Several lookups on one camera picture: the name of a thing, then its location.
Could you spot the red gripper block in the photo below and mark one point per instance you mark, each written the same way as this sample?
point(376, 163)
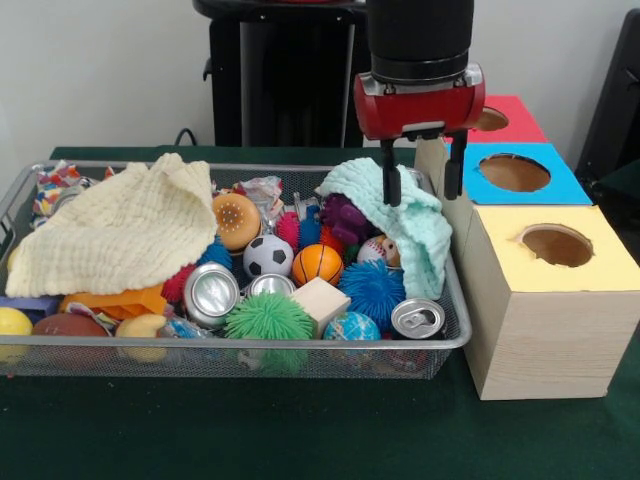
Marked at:
point(420, 105)

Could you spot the mint green muslin cloth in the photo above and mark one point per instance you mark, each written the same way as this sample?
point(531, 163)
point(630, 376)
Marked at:
point(425, 240)

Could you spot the purple spiky ball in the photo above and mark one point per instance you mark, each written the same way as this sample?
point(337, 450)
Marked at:
point(345, 220)

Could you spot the wooden box with three holes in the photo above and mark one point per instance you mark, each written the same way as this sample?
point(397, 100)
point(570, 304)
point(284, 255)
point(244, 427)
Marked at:
point(540, 330)

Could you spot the clear mesh bin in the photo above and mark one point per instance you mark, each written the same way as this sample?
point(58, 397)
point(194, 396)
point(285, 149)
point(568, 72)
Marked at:
point(330, 362)

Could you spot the blue spiky ball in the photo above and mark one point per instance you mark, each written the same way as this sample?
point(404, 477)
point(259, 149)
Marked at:
point(368, 292)

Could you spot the small orange basketball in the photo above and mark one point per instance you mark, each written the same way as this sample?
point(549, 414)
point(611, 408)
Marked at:
point(318, 265)

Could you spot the silver can with pull tab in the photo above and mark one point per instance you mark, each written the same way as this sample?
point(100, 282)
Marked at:
point(417, 318)

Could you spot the wooden cube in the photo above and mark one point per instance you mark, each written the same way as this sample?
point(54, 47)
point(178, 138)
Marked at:
point(322, 305)

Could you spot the small globe ball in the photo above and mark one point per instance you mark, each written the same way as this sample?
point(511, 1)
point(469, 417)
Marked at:
point(350, 328)

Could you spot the small soccer ball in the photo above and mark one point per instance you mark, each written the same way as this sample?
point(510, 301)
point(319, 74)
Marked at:
point(268, 256)

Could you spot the black chair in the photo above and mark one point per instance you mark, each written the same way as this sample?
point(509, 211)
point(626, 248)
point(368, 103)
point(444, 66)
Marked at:
point(615, 110)

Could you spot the large green spiky ball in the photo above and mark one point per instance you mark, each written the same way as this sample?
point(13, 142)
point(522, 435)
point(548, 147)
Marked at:
point(268, 318)

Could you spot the silver can with open top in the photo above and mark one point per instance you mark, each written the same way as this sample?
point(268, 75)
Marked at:
point(210, 295)

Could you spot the dark green table cloth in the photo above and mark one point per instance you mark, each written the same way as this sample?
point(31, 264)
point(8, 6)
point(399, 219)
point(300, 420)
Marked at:
point(300, 430)

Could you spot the cream yellow muslin cloth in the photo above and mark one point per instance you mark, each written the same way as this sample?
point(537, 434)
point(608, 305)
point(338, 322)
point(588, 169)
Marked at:
point(120, 235)

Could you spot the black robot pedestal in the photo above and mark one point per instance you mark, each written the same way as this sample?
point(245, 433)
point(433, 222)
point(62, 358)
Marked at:
point(290, 80)

